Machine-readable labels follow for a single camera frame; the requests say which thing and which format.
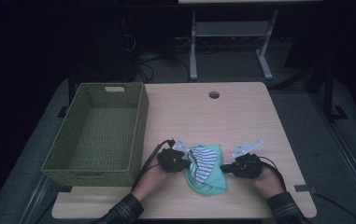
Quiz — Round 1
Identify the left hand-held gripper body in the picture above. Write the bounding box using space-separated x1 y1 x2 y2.
156 137 190 174

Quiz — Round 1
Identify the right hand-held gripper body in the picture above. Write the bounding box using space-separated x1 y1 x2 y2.
231 139 264 180

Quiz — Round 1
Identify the mint green cloth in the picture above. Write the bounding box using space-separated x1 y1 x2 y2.
183 143 229 196

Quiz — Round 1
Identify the blue white striped cloth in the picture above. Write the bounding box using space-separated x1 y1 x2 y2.
187 147 219 187

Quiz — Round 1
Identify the green woven basket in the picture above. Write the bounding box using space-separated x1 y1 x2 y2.
40 81 150 188

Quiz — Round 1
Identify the person's left hand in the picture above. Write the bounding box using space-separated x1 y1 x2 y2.
134 161 176 202

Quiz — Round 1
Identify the person's right hand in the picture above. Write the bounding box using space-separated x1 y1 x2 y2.
252 166 288 201

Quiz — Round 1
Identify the grey tape strip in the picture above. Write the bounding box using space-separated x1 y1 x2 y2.
293 184 318 194

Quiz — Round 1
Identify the black metal stand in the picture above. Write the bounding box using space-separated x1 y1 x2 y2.
322 65 349 122

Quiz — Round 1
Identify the white metal stand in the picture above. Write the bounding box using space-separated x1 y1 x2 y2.
189 9 279 81

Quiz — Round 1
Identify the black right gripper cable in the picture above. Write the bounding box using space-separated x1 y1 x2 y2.
257 155 288 191

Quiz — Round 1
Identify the tangle of dark floor cables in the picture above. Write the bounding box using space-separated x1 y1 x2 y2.
121 32 192 84

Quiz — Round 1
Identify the black floor cable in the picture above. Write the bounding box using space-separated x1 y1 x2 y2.
313 192 356 224

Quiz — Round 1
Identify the aluminium floor rail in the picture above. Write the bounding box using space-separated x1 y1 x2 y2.
19 174 52 224
308 92 356 217

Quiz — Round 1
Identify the black floor bracket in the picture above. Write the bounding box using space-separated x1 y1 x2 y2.
56 105 69 119

